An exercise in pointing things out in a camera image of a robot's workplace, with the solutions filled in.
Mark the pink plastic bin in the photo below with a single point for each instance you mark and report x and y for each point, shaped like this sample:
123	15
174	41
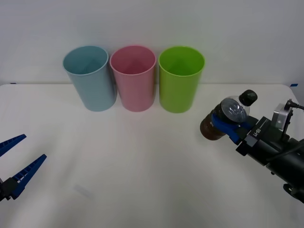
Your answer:
136	95

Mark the pale blue plastic bin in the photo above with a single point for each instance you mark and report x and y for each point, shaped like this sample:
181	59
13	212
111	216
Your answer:
95	95

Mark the dark drink bottle black cap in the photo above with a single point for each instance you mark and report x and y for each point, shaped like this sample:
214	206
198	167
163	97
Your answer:
234	110

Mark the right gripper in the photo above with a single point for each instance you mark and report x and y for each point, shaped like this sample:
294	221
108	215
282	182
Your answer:
263	140

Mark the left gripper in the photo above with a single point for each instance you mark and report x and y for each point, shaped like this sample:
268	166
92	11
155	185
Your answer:
2	190

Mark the green plastic bin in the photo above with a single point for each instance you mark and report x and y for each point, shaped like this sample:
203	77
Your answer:
177	95

